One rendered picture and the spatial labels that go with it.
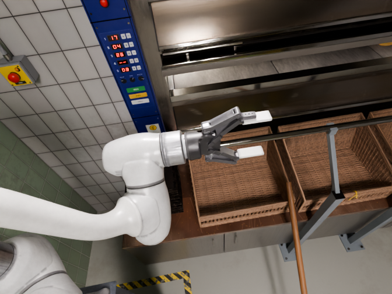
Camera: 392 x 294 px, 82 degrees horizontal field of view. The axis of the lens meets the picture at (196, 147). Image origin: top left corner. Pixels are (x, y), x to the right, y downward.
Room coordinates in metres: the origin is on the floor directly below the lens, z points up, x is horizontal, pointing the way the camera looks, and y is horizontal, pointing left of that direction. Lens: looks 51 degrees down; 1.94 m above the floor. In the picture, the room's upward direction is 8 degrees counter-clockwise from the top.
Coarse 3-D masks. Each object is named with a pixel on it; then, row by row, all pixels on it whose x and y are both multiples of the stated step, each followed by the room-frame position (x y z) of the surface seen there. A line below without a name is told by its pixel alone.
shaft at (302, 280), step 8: (288, 184) 0.57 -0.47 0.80; (288, 192) 0.53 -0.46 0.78; (288, 200) 0.50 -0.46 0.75; (296, 224) 0.38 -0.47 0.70; (296, 232) 0.34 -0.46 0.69; (296, 240) 0.31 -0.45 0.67; (296, 248) 0.28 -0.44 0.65; (296, 256) 0.25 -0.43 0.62; (304, 280) 0.14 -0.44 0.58; (304, 288) 0.11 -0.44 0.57
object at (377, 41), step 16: (336, 32) 1.00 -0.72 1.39; (352, 32) 0.97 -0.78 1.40; (368, 32) 0.93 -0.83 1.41; (224, 48) 1.01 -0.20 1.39; (240, 48) 0.97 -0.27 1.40; (256, 48) 0.94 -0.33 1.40; (320, 48) 0.84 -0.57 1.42; (336, 48) 0.84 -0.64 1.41; (208, 64) 0.84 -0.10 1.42; (224, 64) 0.84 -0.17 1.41; (240, 64) 0.84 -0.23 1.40
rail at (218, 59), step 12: (348, 36) 0.86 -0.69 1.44; (360, 36) 0.85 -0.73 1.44; (372, 36) 0.85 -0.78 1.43; (384, 36) 0.85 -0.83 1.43; (276, 48) 0.85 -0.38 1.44; (288, 48) 0.84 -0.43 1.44; (300, 48) 0.84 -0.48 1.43; (192, 60) 0.86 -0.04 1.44; (204, 60) 0.84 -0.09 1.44; (216, 60) 0.84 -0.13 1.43; (228, 60) 0.84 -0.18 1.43
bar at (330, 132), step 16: (304, 128) 0.63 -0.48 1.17; (320, 128) 0.62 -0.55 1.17; (336, 128) 0.61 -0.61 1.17; (224, 144) 0.61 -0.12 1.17; (240, 144) 0.61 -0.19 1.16; (336, 160) 0.52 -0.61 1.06; (336, 176) 0.47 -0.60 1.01; (336, 192) 0.41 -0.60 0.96; (320, 208) 0.42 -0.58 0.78; (368, 224) 0.43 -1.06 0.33; (384, 224) 0.39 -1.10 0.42; (304, 240) 0.39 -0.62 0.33; (352, 240) 0.40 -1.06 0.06; (288, 256) 0.37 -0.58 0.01
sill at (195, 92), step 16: (352, 64) 1.03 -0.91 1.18; (368, 64) 1.01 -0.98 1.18; (384, 64) 0.99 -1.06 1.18; (240, 80) 1.03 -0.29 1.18; (256, 80) 1.01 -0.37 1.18; (272, 80) 0.99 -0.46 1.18; (288, 80) 0.99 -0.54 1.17; (304, 80) 0.99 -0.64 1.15; (176, 96) 0.98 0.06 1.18; (192, 96) 0.98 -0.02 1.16; (208, 96) 0.98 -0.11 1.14
